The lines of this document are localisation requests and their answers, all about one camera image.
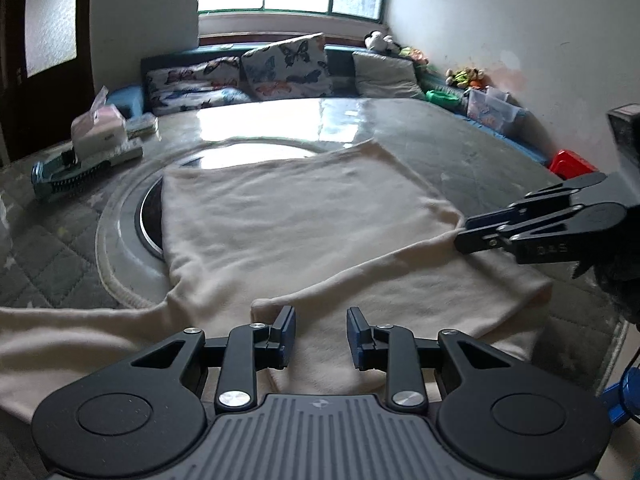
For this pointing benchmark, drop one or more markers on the small plush toys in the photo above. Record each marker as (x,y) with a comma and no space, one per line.
(466,78)

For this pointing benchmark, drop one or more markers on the dark wooden door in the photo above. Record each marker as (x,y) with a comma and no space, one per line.
(46,73)

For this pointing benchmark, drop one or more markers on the grey cushion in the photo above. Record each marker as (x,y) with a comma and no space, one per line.
(384,77)

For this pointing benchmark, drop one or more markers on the red plastic stool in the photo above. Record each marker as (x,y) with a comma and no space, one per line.
(567,165)

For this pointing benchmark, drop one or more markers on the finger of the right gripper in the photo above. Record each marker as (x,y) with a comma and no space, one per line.
(567,235)
(536,204)

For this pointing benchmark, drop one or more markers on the clear plastic storage box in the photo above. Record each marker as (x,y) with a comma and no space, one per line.
(496,114)

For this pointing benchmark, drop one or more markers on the flat butterfly pillow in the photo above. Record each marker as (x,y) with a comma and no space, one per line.
(179,89)

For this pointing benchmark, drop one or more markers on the plastic wrapped tissue pack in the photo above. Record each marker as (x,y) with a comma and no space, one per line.
(5,232)

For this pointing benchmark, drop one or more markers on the grey quilted star table cover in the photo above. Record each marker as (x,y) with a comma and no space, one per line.
(151,415)

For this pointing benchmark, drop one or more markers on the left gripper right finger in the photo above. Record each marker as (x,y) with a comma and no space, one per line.
(390,349)

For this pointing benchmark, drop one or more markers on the cream garment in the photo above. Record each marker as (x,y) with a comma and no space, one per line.
(353,228)

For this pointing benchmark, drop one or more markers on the green bowl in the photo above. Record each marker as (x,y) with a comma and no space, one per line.
(443,99)

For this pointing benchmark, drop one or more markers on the panda plush toy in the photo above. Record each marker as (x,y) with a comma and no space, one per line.
(380,43)

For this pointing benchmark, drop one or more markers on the white power strip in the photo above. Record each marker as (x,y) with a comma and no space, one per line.
(129,150)

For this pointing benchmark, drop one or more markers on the pink tissue box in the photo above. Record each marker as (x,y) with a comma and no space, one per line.
(101,129)

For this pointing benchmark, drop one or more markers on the teal black hair brush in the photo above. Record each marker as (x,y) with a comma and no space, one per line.
(64,174)

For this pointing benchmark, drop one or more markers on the upright butterfly cushion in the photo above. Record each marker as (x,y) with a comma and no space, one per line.
(297,68)

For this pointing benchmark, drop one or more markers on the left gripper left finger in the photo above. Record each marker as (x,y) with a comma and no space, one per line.
(249,349)

